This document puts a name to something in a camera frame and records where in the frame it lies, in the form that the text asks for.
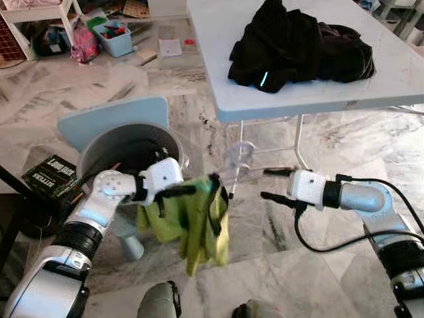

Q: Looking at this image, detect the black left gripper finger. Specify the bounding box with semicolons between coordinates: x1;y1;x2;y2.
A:
160;184;201;199

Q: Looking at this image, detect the green garment with dark trim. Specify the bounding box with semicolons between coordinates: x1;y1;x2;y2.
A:
136;174;231;278

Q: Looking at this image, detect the pale pink plastic hanger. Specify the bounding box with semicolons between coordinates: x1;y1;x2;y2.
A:
224;139;258;194

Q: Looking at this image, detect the black garment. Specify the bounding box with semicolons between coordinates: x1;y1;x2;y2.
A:
227;0;376;95

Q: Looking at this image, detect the robot left leg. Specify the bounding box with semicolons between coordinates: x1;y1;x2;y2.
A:
136;280;183;318

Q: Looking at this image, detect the robot leg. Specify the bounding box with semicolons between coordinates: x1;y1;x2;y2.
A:
136;280;183;318
232;299;279;318

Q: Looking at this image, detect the robot right leg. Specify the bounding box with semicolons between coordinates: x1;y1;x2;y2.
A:
232;299;279;318

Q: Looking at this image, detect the black printed cardboard box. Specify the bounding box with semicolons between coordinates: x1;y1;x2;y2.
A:
21;154;81;199

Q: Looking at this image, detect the small wooden block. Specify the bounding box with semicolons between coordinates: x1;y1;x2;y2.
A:
136;48;160;67

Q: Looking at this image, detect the white paper sheet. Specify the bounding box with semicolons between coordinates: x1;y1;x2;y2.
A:
158;38;183;58

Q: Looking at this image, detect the light blue plastic bin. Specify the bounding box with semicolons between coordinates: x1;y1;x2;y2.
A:
93;19;133;58

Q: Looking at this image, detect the pink bag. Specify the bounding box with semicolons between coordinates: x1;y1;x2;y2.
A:
70;23;100;65

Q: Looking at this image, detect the black bag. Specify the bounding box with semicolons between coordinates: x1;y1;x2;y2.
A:
30;25;70;57

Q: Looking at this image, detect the white wooden shelf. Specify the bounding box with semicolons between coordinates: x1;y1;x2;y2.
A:
0;0;85;62

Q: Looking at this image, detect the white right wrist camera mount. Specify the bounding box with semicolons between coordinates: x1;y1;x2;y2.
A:
287;170;332;211

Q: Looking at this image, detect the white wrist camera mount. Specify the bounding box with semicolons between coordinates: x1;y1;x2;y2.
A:
141;157;185;205
287;170;332;211

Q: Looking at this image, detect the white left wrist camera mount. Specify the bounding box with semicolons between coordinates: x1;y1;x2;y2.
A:
141;157;185;205

